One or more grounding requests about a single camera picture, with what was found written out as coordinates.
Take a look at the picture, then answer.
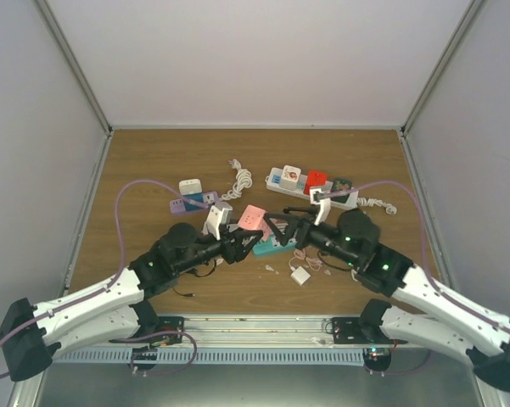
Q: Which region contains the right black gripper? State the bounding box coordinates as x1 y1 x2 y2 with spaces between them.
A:
264 206 360 268

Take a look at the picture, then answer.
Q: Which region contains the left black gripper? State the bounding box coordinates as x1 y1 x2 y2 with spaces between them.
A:
175 218 262 273

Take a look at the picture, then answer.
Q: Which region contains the pink cube adapter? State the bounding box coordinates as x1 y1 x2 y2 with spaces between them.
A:
238 204 266 231

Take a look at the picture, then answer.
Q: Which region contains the white cartoon cube adapter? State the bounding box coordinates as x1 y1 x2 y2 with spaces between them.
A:
279 165 301 191

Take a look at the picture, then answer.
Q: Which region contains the red cube adapter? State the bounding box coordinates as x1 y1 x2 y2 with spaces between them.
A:
304 170 328 195

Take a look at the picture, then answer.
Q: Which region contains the long white power strip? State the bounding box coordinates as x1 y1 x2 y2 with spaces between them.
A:
264 166 360 211

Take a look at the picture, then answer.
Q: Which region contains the dark green cube adapter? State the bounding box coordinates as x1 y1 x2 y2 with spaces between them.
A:
331 177 353 192

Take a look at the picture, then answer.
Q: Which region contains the blue cube adapter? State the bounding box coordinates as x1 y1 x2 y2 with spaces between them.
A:
183 192 205 212

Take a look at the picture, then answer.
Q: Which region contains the white square charger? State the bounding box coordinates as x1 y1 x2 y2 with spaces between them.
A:
178 178 203 196

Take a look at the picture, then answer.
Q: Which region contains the black power adapter with cable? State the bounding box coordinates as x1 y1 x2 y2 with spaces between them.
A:
172 287 196 298

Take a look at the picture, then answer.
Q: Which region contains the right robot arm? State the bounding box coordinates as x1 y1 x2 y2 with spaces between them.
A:
264 208 510 393

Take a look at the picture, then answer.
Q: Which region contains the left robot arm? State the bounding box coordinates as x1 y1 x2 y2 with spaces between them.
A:
0 222 263 382

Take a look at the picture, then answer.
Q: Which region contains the small white plug adapter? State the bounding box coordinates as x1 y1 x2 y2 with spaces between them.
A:
290 266 311 287

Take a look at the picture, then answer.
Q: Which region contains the teal power strip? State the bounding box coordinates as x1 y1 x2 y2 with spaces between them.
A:
252 234 296 257

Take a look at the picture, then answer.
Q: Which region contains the purple power strip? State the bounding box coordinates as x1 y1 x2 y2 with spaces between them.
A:
169 191 219 216

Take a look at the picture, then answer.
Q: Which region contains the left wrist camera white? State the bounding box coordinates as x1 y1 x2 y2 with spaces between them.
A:
203 201 233 241

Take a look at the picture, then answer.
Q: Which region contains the pink thin cable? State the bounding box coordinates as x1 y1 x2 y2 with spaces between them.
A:
292 248 322 272

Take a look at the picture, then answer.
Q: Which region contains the coiled white cable left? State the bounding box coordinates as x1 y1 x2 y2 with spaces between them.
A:
218 159 253 203

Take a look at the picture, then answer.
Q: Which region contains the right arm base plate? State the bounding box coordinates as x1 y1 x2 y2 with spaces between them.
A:
329 316 394 345

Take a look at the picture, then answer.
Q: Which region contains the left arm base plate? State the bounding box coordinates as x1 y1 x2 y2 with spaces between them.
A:
109 315 186 347

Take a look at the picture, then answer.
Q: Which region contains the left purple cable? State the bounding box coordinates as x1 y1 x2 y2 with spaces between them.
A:
0 179 213 380

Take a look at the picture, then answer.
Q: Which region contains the slotted cable duct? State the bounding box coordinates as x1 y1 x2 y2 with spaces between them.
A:
59 347 364 366

